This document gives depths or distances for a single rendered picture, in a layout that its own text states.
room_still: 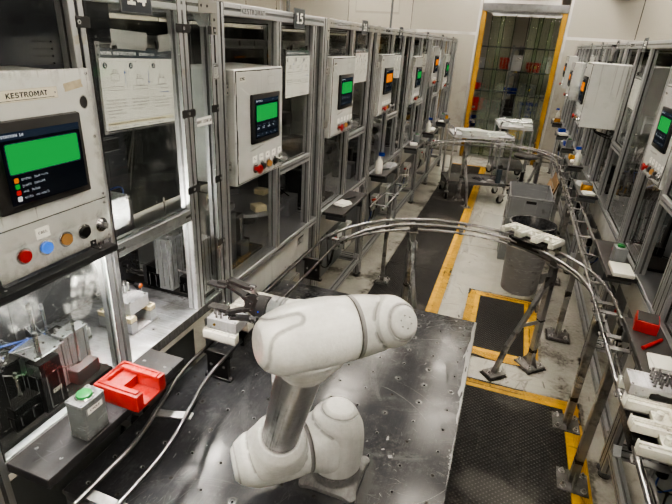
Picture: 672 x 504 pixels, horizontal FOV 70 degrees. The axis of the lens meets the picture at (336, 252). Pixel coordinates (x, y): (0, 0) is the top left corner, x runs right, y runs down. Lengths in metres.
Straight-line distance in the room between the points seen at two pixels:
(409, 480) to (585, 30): 8.55
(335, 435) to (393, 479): 0.31
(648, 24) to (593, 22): 0.78
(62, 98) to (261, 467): 1.05
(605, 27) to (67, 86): 8.82
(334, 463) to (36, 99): 1.21
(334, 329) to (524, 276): 3.52
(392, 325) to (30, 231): 0.89
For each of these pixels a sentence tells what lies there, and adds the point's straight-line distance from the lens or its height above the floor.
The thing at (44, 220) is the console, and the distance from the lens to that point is 1.38.
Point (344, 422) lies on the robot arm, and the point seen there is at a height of 0.94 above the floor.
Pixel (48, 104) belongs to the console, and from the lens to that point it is 1.36.
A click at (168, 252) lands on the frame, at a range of 2.07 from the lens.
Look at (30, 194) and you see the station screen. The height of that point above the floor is 1.57.
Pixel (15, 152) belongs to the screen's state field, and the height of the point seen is 1.67.
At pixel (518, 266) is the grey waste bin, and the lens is 4.31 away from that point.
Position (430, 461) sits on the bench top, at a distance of 1.76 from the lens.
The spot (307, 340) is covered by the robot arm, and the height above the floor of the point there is 1.43.
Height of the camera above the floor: 1.93
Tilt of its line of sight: 24 degrees down
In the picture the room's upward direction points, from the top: 3 degrees clockwise
